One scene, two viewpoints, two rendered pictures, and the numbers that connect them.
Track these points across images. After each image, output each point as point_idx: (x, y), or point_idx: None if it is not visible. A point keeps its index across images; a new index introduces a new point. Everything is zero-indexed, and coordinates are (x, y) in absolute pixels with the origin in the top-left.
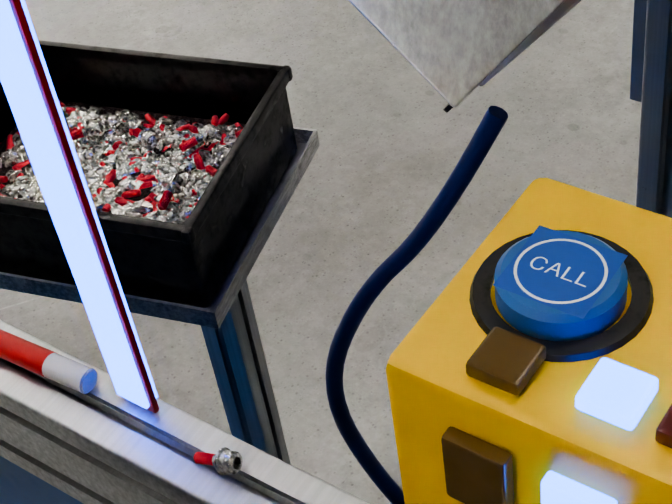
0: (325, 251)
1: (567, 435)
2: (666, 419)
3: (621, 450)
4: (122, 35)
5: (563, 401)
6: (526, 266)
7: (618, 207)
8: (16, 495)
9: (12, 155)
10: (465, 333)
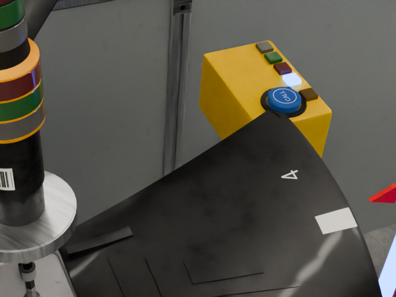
0: None
1: (306, 82)
2: (289, 69)
3: (299, 75)
4: None
5: (302, 86)
6: (291, 100)
7: (251, 111)
8: None
9: None
10: (310, 106)
